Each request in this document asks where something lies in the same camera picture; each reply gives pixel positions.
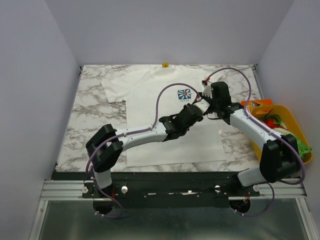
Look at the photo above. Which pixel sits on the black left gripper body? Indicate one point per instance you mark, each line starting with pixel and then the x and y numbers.
pixel 185 106

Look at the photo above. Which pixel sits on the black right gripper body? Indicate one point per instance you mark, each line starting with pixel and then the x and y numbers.
pixel 213 110

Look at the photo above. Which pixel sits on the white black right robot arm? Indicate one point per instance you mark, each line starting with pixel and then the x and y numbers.
pixel 279 153

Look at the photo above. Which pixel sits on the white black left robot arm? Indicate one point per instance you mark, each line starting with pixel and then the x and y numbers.
pixel 105 147

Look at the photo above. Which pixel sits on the orange cardboard box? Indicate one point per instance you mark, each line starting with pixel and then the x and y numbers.
pixel 252 105

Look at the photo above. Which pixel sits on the yellow plastic bin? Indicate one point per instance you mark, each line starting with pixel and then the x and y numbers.
pixel 290 122

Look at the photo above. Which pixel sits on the red tomato toy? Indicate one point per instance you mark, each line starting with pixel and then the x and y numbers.
pixel 270 123

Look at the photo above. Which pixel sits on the green onion toy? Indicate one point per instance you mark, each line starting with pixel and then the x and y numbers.
pixel 277 120

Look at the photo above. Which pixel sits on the white cabbage toy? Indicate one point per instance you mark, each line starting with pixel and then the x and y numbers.
pixel 281 131

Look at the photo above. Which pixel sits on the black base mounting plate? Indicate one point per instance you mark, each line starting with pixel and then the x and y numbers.
pixel 135 190

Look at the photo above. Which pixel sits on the green lettuce toy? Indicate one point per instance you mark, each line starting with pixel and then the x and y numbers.
pixel 303 149

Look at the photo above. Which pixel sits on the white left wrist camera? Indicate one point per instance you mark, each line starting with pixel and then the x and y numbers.
pixel 201 104

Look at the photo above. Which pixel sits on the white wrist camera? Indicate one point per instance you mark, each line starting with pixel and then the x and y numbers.
pixel 207 91
pixel 201 104

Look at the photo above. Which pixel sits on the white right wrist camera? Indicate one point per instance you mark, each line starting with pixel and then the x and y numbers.
pixel 207 91

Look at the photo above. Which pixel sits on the aluminium frame rail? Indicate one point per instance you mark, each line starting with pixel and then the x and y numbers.
pixel 54 190

